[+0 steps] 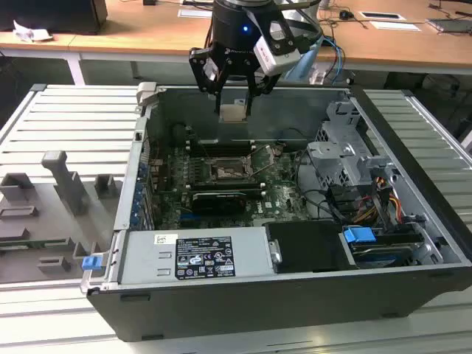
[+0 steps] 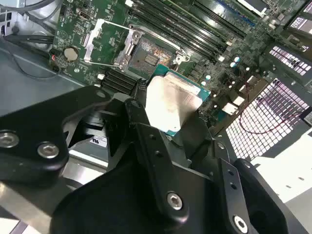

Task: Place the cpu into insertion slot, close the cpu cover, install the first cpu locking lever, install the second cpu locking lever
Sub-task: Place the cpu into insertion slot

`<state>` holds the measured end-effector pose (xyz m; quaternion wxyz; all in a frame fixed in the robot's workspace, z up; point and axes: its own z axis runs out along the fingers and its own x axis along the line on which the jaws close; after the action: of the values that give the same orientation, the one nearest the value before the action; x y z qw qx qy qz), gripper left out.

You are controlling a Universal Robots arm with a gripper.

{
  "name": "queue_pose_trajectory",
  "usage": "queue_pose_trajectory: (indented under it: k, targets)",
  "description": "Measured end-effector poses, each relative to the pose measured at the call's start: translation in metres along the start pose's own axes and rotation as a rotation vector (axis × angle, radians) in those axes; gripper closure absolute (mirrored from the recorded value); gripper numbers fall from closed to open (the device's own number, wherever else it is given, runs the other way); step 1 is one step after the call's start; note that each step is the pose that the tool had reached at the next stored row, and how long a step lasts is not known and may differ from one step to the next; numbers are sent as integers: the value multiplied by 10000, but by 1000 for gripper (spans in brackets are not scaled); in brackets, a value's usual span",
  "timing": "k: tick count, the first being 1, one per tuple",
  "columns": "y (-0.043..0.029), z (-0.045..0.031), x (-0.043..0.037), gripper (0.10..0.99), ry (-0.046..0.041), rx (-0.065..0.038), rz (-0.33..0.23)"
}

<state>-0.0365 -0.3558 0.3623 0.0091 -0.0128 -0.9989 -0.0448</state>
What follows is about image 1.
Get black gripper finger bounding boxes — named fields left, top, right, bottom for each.
left=245, top=72, right=281, bottom=116
left=189, top=46, right=228, bottom=111

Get square silver CPU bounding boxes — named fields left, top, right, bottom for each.
left=219, top=104, right=248, bottom=123

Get silver socket cover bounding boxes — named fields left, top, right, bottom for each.
left=246, top=142, right=287, bottom=176

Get thin metal locking lever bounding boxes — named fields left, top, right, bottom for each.
left=198, top=139, right=215, bottom=165

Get black RAM slot bank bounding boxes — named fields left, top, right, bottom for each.
left=187, top=136, right=254, bottom=158
left=186, top=179, right=266, bottom=192

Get long wooden desk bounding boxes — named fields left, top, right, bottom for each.
left=0, top=0, right=472, bottom=88

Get grey metal drive cage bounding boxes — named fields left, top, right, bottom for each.
left=305, top=98, right=401, bottom=192

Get green motherboard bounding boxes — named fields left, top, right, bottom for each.
left=147, top=134, right=335, bottom=232

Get RAM stick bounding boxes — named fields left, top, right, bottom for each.
left=190, top=190, right=247, bottom=215

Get black box on desk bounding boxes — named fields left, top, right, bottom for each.
left=0, top=0, right=108, bottom=34

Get black plastic shroud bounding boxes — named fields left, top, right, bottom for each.
left=264, top=220, right=357, bottom=274

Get crumpled white paper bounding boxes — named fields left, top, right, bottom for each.
left=13, top=20, right=55, bottom=44

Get hard disk in blue carrier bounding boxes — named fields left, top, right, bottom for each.
left=341, top=226, right=423, bottom=269

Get grey power supply unit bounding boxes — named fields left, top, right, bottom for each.
left=118, top=225, right=277, bottom=285

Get blue case latch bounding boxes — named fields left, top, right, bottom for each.
left=81, top=255, right=103, bottom=272

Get grey parts rack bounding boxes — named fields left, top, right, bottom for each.
left=0, top=150, right=125, bottom=285

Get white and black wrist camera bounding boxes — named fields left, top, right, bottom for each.
left=253, top=13, right=307, bottom=77

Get white desk cable cover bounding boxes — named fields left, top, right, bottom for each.
left=359, top=10, right=406, bottom=21
left=369, top=21, right=423, bottom=32
left=178, top=9, right=215, bottom=19

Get blue cables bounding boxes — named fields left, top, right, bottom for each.
left=323, top=35, right=346, bottom=81

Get black wire bundle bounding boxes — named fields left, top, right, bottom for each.
left=293, top=127, right=346, bottom=224

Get yellow red black wires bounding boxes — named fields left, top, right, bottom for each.
left=371, top=176, right=403, bottom=226

